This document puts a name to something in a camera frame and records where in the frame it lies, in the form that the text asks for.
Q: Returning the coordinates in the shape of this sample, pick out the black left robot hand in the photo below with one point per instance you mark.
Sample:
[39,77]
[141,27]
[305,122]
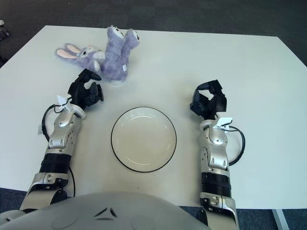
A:
[80,92]

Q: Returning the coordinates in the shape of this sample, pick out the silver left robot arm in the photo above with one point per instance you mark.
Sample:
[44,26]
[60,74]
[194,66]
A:
[60,134]

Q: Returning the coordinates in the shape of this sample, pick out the grey robot torso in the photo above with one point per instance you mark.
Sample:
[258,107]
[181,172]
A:
[108,215]

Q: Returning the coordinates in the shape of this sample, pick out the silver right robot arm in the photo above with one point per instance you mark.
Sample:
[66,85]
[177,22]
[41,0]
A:
[216,151]

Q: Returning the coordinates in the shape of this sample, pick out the white plate with black rim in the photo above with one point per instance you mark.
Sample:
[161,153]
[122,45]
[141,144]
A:
[144,139]

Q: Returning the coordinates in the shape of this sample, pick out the white table leg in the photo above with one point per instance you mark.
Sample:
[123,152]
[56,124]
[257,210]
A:
[279,219]

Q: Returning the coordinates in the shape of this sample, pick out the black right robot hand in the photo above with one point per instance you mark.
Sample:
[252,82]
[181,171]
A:
[218,100]

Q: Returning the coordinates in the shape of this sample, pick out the purple plush bunny doll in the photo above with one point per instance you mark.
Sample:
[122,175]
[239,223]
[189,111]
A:
[114,62]

